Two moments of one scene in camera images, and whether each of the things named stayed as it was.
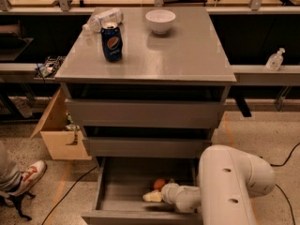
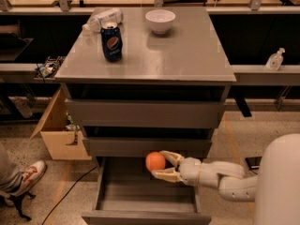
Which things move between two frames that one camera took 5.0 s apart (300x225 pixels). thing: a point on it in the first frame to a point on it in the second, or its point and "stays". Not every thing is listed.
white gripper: x=169 y=192 to x=189 y=171
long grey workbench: x=245 y=75 stays
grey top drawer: x=146 y=113 stays
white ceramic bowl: x=160 y=20 stays
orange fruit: x=158 y=184 to x=155 y=161
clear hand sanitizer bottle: x=275 y=60 stays
